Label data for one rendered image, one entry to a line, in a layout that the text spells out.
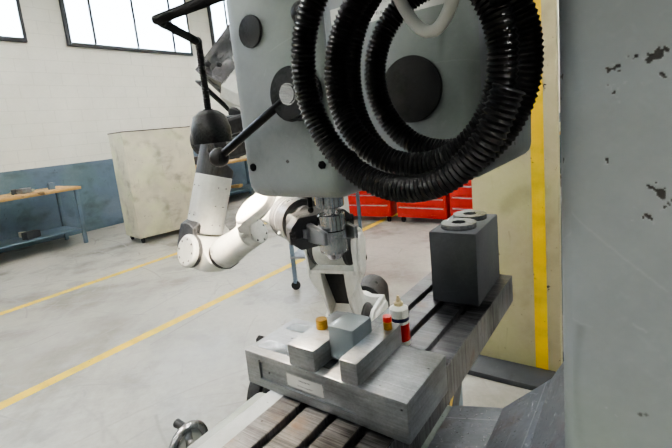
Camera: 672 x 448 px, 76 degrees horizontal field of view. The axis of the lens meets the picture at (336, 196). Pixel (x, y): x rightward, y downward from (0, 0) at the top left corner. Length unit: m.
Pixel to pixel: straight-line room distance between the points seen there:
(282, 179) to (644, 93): 0.45
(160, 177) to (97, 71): 2.89
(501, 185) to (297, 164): 1.86
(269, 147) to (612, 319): 0.46
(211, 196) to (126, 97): 8.16
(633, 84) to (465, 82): 0.18
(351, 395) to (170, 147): 6.32
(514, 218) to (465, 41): 1.98
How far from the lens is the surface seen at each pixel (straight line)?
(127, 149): 6.68
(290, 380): 0.85
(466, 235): 1.10
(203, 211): 1.08
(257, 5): 0.65
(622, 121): 0.33
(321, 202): 0.69
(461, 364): 1.01
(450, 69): 0.47
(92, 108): 8.87
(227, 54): 1.21
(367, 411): 0.76
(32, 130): 8.45
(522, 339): 2.64
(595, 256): 0.35
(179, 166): 6.95
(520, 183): 2.36
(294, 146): 0.60
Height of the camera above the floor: 1.41
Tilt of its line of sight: 9 degrees down
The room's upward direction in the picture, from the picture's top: 6 degrees counter-clockwise
